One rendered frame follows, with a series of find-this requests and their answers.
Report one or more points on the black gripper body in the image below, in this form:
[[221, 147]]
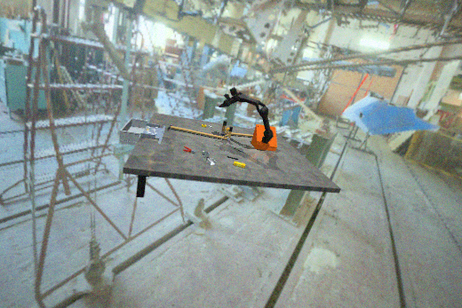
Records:
[[229, 102]]

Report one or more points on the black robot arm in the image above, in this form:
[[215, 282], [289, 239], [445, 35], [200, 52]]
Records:
[[263, 112]]

